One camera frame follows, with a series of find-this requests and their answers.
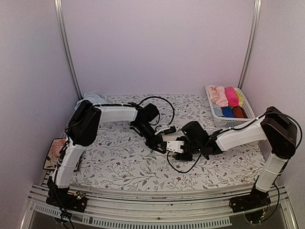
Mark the pink patterned cupcake liner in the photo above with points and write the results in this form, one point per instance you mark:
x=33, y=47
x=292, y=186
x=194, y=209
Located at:
x=55, y=149

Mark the left aluminium frame post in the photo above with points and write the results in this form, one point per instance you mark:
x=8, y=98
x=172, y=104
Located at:
x=66, y=47

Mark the hot pink rolled towel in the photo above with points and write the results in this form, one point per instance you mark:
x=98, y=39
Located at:
x=231, y=96

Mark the white plastic basket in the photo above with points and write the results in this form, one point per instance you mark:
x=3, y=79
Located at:
x=229, y=106

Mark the dark red rolled towel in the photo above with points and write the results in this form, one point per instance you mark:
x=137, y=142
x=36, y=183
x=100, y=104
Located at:
x=238, y=112

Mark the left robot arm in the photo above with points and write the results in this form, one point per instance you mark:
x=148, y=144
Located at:
x=82, y=131

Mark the front aluminium rail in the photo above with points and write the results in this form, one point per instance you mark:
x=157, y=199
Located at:
x=120, y=209

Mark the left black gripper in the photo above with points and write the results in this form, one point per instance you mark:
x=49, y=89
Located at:
x=153, y=142

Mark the cream printed rolled towel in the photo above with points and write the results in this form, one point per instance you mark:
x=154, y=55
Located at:
x=214, y=96

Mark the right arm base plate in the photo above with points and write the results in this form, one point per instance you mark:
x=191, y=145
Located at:
x=255, y=199

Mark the light blue rolled towel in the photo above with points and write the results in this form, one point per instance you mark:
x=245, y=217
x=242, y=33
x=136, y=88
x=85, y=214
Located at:
x=218, y=110

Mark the aluminium frame post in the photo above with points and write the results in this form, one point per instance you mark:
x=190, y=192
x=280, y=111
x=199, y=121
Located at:
x=251, y=42
x=66, y=47

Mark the floral table cloth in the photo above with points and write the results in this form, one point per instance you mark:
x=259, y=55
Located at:
x=119, y=159

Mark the floral square plate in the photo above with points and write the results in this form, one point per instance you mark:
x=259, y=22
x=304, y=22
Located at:
x=50, y=165

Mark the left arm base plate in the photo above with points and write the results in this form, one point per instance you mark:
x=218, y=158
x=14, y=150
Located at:
x=67, y=201

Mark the light blue crumpled cloth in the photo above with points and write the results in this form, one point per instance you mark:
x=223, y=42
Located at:
x=92, y=98

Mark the light pink rolled towel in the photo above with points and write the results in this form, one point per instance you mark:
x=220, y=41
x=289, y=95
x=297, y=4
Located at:
x=222, y=100

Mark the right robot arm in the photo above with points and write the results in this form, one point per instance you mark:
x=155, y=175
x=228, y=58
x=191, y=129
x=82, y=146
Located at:
x=280, y=130

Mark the yellow rolled towel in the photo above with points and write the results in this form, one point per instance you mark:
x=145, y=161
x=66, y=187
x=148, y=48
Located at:
x=240, y=98

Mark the cream white towel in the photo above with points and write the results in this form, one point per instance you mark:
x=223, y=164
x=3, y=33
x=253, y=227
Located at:
x=172, y=137

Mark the right aluminium frame post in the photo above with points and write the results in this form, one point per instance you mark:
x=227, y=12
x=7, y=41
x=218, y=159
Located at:
x=251, y=42

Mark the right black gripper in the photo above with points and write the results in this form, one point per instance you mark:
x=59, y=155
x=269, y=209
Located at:
x=182, y=158

